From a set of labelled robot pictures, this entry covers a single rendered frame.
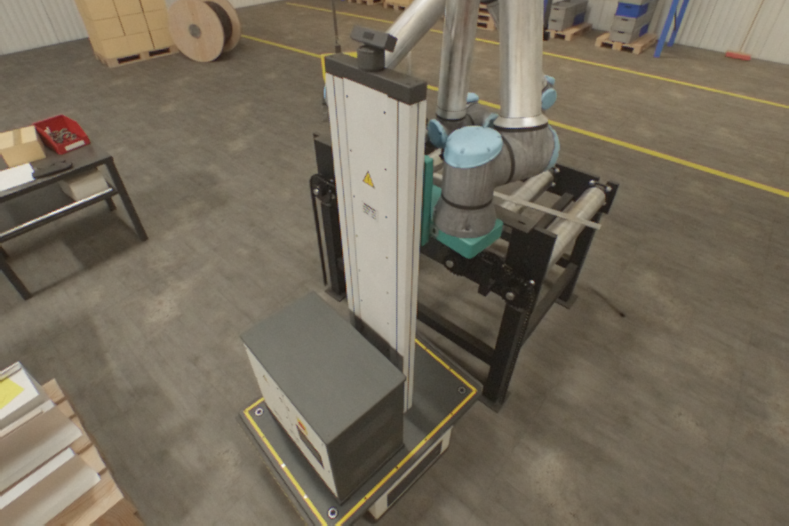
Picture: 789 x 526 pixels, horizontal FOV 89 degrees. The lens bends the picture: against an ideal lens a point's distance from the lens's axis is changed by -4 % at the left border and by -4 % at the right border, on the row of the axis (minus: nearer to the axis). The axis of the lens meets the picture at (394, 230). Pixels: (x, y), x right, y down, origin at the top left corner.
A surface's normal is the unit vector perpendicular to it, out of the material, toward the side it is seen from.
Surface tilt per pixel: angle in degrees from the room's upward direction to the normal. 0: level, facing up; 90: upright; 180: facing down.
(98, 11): 90
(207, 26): 90
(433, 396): 0
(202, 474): 0
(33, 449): 90
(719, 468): 0
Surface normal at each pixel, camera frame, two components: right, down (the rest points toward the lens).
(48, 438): 0.76, 0.40
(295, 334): 0.00, -0.79
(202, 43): -0.21, 0.61
